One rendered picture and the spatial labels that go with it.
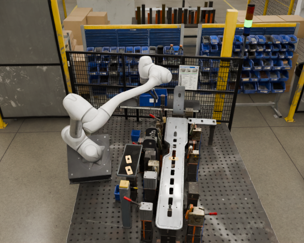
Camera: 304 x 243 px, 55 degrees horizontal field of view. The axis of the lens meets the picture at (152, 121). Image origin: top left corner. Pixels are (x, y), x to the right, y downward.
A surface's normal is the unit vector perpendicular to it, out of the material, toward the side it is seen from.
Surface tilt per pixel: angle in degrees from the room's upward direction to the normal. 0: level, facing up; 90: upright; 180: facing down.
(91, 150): 49
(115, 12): 90
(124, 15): 90
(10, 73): 89
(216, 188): 0
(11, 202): 0
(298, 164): 0
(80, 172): 44
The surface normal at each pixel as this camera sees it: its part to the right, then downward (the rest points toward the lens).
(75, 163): 0.10, -0.21
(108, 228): 0.00, -0.83
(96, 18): -0.04, 0.56
